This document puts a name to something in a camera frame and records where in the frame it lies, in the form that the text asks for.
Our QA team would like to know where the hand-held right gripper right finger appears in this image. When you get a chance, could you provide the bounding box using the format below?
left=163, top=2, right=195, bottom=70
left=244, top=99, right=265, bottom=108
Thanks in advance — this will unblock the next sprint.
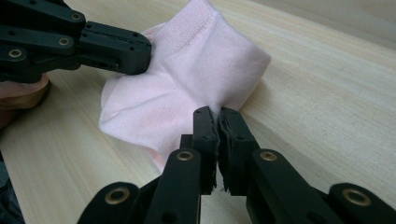
left=217, top=106, right=262, bottom=198

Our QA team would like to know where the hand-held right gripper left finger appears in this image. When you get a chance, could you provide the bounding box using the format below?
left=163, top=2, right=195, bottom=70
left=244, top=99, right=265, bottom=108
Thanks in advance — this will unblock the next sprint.
left=179, top=105, right=219, bottom=196

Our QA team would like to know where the pink sock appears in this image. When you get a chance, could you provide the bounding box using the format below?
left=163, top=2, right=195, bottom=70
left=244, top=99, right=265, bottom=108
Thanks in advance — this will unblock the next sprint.
left=98, top=0, right=272, bottom=174

